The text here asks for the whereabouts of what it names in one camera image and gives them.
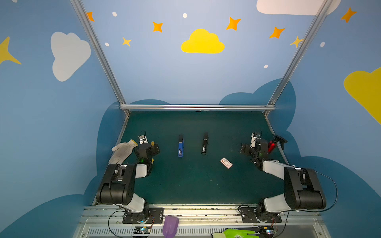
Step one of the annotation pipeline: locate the red white staple box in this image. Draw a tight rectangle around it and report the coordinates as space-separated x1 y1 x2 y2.
220 157 233 169

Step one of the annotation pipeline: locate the black stapler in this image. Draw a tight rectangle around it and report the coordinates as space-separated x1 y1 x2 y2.
201 132 208 154

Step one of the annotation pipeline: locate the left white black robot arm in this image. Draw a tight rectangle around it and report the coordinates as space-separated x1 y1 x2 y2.
96 140 160 218

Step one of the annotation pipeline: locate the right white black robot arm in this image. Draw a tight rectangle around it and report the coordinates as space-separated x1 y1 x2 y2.
240 138 326 219

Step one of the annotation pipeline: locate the red spray bottle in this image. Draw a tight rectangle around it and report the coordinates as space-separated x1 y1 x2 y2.
268 134 288 154

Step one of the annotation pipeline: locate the white knit work glove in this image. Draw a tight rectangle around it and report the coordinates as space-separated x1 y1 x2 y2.
109 139 138 164

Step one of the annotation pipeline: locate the left green circuit board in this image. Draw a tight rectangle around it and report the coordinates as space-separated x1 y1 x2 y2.
133 226 151 235

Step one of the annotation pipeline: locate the green circuit board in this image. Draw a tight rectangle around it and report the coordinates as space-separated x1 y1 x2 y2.
133 226 151 235
259 226 275 238

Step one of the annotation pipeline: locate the right green circuit board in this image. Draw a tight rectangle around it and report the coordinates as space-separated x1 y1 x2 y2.
259 226 275 238

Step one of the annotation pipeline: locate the green work glove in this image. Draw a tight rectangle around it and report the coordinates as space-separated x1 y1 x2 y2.
211 228 260 238

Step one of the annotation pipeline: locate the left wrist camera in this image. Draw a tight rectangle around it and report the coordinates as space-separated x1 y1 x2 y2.
138 135 148 144

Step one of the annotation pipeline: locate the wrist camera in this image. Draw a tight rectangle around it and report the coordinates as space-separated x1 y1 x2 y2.
250 132 261 148
138 135 148 144

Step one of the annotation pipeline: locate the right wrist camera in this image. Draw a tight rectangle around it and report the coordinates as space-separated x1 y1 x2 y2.
250 132 261 148

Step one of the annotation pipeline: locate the aluminium frame right post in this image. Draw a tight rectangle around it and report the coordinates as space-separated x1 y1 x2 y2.
264 0 333 118

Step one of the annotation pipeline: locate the aluminium frame post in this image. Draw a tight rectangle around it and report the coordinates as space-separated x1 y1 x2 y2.
70 0 126 106
264 0 333 118

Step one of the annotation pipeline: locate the aluminium frame rear crossbar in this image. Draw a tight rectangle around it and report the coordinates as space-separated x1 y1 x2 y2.
120 104 276 111

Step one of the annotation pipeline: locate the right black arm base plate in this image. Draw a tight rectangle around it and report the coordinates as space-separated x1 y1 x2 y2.
238 206 282 223

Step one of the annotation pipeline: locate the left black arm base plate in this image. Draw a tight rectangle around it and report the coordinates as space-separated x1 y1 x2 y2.
122 207 164 224

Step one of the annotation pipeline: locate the aluminium front rail bed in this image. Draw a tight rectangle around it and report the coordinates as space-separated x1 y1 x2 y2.
73 204 331 238

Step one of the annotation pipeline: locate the aluminium frame left post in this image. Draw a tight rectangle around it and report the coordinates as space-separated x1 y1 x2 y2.
70 0 126 106

